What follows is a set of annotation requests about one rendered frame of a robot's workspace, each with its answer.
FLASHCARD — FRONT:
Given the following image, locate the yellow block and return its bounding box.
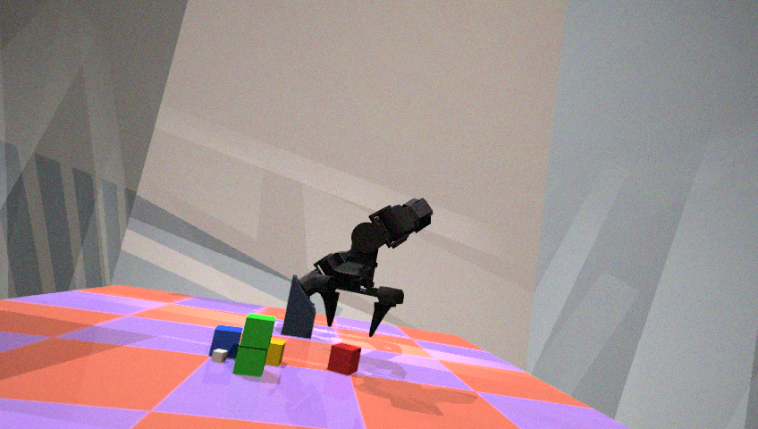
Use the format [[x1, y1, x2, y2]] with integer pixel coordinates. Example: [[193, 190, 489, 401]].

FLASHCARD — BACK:
[[265, 339, 285, 366]]

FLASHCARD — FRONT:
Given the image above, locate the green block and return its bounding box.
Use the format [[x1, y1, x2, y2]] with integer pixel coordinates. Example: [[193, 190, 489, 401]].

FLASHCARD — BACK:
[[232, 344, 267, 377], [240, 314, 276, 349]]

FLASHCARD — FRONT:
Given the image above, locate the small beige block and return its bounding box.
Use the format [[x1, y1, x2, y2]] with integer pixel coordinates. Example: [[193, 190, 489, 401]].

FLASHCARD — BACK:
[[211, 349, 228, 364]]

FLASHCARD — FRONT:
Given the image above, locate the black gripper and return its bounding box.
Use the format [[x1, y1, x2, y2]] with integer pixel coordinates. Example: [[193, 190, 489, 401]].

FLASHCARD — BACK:
[[311, 253, 404, 337]]

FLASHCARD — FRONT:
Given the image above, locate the red block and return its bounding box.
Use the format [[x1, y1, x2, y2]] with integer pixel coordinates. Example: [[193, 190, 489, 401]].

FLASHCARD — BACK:
[[327, 343, 362, 375]]

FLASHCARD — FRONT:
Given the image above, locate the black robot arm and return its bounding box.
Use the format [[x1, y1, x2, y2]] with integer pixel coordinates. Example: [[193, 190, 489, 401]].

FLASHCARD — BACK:
[[297, 198, 434, 299]]

